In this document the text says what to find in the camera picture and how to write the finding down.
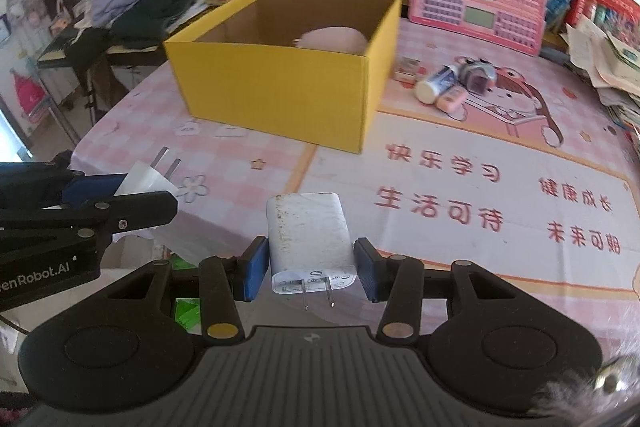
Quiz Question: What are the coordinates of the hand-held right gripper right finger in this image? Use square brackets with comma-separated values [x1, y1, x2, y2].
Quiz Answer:
[352, 237, 546, 343]

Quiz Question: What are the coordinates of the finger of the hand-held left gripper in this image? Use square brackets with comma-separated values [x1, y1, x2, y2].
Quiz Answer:
[0, 191, 179, 254]
[0, 151, 128, 210]

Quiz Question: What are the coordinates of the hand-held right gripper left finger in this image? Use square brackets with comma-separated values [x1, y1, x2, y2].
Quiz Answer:
[95, 236, 272, 342]

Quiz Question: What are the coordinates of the white small charger plug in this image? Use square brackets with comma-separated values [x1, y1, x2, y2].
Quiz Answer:
[115, 147, 182, 208]

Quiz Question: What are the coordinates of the yellow cardboard box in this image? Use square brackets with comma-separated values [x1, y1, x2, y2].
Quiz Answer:
[164, 0, 403, 155]

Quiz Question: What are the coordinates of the white spray bottle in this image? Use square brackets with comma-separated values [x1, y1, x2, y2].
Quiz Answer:
[415, 64, 461, 104]

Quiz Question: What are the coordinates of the purple toy camera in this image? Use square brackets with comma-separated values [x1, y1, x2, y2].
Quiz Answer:
[457, 58, 498, 94]

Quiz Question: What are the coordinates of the pink pig plush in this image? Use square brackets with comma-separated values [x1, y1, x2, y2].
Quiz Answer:
[292, 26, 368, 56]

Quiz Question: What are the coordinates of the pink checked printed tablecloth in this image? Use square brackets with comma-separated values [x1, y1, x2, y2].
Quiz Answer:
[70, 14, 640, 358]

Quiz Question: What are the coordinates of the pile of clothes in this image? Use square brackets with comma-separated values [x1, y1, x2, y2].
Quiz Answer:
[87, 0, 201, 50]

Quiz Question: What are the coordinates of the small clear plastic box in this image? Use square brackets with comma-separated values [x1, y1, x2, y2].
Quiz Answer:
[392, 56, 422, 82]

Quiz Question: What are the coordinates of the grey fluffy thing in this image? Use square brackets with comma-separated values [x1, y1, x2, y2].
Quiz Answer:
[530, 357, 640, 427]

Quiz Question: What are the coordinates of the stack of papers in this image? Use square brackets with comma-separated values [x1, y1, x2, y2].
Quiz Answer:
[560, 17, 640, 132]

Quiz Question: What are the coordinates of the red boxed book set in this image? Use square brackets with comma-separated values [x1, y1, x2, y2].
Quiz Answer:
[565, 0, 640, 38]

